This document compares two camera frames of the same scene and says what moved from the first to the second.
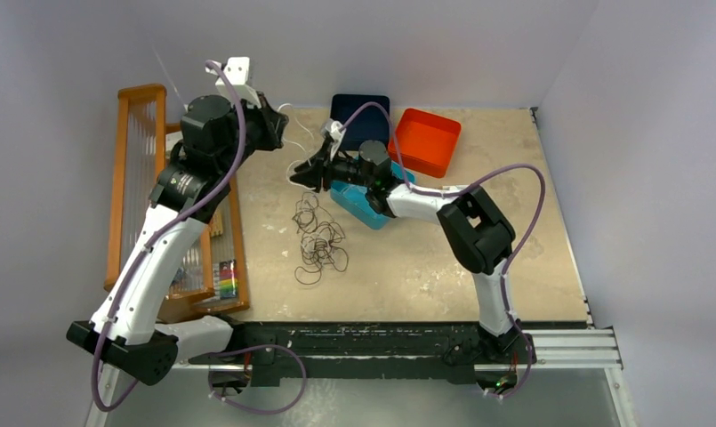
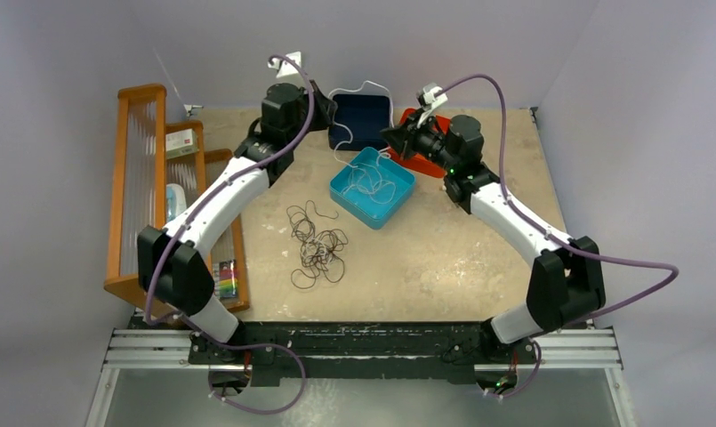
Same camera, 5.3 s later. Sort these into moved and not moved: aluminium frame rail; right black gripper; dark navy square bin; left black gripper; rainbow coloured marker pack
Moved: right black gripper; left black gripper
Not moved: aluminium frame rail; rainbow coloured marker pack; dark navy square bin
